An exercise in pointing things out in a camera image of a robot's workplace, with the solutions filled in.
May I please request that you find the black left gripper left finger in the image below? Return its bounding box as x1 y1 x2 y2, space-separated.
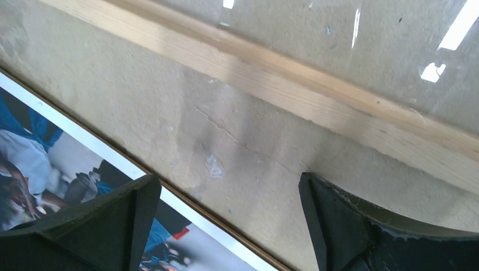
1 175 162 270

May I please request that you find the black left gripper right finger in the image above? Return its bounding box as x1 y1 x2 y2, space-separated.
298 172 478 270

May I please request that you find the printed photo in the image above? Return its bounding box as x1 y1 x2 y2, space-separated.
1 71 286 270

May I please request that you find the wooden picture frame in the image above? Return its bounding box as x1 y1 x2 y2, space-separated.
48 1 478 194

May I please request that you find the clear acrylic frame pane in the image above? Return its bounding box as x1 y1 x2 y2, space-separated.
164 1 478 133

